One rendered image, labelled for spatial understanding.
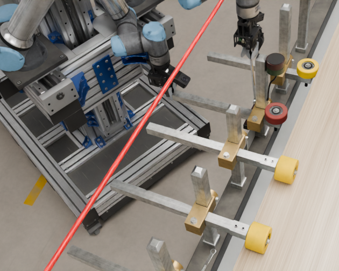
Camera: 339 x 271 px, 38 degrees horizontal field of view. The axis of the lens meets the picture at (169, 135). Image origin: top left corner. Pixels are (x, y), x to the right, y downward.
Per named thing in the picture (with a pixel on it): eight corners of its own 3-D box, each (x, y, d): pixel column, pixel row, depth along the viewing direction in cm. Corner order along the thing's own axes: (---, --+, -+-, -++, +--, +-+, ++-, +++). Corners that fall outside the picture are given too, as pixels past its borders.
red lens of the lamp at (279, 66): (263, 68, 160) (263, 63, 158) (269, 56, 163) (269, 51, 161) (281, 72, 157) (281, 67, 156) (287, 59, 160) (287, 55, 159)
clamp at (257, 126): (247, 129, 179) (246, 120, 175) (259, 103, 186) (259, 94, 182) (261, 133, 177) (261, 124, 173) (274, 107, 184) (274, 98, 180)
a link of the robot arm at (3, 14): (36, 25, 185) (22, -5, 175) (33, 48, 177) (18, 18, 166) (6, 30, 186) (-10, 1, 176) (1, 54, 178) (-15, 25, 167)
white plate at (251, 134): (246, 150, 188) (245, 134, 180) (269, 102, 201) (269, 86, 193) (247, 150, 187) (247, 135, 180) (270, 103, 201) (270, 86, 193)
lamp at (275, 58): (263, 106, 175) (263, 62, 158) (269, 95, 177) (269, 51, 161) (279, 110, 172) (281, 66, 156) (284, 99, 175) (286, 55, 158)
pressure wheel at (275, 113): (261, 135, 179) (261, 114, 170) (268, 119, 183) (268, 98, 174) (282, 140, 176) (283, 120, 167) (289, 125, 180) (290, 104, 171)
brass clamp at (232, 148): (217, 165, 159) (215, 156, 155) (232, 135, 166) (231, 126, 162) (234, 171, 156) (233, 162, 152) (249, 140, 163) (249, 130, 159)
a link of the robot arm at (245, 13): (240, -7, 161) (264, -3, 157) (241, 5, 164) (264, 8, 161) (232, 6, 157) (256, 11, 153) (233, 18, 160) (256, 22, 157)
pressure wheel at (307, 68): (302, 95, 188) (304, 75, 179) (291, 83, 193) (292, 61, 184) (320, 88, 189) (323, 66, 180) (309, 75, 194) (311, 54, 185)
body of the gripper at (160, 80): (158, 73, 192) (153, 50, 183) (177, 78, 189) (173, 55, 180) (149, 86, 188) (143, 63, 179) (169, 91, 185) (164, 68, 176)
